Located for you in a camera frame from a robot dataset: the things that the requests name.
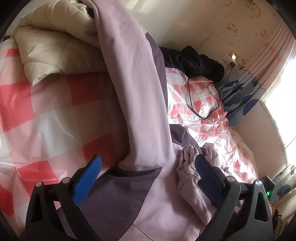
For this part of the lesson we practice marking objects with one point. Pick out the red white checkered bed cover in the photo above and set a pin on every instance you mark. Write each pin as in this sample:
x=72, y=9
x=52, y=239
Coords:
x=51, y=129

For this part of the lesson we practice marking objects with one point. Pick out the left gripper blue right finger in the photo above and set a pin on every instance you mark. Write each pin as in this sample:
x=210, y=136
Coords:
x=243, y=211

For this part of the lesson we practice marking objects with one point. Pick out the blue patterned pink curtain left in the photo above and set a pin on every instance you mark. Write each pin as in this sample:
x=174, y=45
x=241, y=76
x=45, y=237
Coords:
x=245, y=87

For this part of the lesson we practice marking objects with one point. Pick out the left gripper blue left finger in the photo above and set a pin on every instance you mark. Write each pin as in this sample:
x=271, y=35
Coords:
x=43, y=222

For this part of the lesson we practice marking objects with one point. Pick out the black clothing pile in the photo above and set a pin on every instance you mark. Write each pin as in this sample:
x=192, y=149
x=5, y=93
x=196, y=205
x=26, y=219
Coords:
x=192, y=64

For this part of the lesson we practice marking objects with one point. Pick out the tree painted white cabinet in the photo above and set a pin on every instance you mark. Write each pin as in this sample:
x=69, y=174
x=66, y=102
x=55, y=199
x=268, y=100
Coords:
x=284, y=183

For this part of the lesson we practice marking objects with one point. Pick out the beige quilted blanket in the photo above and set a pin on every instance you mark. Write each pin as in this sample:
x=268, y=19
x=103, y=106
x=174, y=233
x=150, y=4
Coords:
x=59, y=37

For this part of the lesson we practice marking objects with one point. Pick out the wall power socket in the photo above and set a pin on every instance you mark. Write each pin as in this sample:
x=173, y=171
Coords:
x=230, y=59

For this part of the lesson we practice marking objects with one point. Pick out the window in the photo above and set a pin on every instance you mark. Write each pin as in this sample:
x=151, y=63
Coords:
x=280, y=102

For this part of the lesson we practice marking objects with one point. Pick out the lilac and purple padded jacket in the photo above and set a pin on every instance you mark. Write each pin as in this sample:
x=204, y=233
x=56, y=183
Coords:
x=138, y=198

